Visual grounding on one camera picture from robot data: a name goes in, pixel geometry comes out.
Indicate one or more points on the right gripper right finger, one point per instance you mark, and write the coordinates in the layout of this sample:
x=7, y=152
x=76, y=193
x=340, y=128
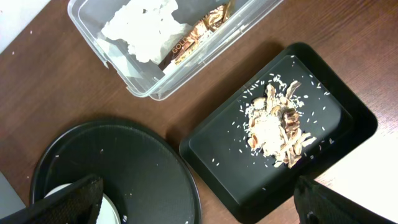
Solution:
x=317, y=204

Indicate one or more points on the clear plastic waste bin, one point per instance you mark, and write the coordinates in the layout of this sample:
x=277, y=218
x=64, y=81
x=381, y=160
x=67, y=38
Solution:
x=147, y=79

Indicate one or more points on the grey round plate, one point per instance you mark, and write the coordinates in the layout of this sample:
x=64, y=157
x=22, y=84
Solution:
x=108, y=213

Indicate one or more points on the round black serving tray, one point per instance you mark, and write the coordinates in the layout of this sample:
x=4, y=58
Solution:
x=142, y=175

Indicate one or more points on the food scraps and rice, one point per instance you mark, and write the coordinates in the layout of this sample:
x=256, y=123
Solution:
x=271, y=123

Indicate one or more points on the gold snack wrapper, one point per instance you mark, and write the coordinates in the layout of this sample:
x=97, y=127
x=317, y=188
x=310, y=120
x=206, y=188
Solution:
x=200, y=32

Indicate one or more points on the black rectangular tray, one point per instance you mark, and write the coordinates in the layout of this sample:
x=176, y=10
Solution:
x=246, y=182

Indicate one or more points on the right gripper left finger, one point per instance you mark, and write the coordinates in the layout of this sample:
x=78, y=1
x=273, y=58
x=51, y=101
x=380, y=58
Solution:
x=79, y=202

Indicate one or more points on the white paper napkin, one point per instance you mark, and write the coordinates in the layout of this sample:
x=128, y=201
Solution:
x=148, y=27

